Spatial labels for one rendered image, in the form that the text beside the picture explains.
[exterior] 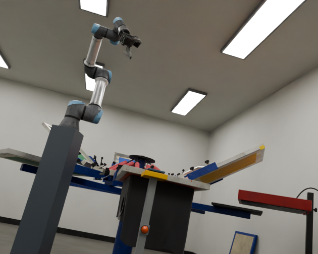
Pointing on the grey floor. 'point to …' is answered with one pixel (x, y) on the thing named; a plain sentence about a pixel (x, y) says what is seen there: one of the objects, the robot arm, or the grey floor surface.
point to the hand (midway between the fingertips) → (137, 51)
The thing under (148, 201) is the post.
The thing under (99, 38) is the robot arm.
